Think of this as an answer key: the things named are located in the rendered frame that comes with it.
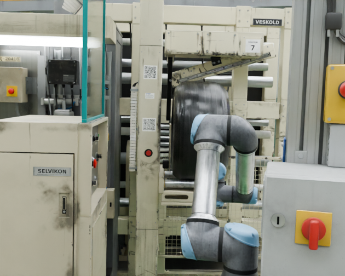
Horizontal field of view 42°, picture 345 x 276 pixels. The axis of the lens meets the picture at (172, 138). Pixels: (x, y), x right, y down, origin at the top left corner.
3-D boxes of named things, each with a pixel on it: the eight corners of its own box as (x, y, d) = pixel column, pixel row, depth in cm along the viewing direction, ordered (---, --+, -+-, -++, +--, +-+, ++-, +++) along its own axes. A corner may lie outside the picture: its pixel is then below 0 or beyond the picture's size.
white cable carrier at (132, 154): (128, 171, 252) (130, 86, 248) (130, 170, 257) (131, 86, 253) (137, 171, 252) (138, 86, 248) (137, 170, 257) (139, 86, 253)
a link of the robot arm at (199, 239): (221, 260, 145) (231, 109, 165) (176, 256, 148) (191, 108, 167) (223, 264, 156) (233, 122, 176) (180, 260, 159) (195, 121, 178)
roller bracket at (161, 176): (158, 194, 241) (159, 176, 240) (158, 180, 281) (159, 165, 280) (164, 194, 241) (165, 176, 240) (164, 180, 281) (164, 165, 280)
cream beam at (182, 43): (164, 53, 271) (165, 29, 269) (164, 57, 296) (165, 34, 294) (263, 57, 272) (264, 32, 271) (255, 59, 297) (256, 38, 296)
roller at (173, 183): (162, 180, 250) (162, 188, 248) (163, 178, 245) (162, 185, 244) (225, 182, 251) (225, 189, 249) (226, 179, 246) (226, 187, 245)
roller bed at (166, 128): (139, 168, 291) (141, 123, 288) (141, 165, 305) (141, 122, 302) (170, 170, 291) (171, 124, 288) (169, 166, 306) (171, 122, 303)
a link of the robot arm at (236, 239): (258, 272, 145) (260, 232, 144) (217, 268, 148) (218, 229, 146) (258, 259, 157) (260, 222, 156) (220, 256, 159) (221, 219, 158)
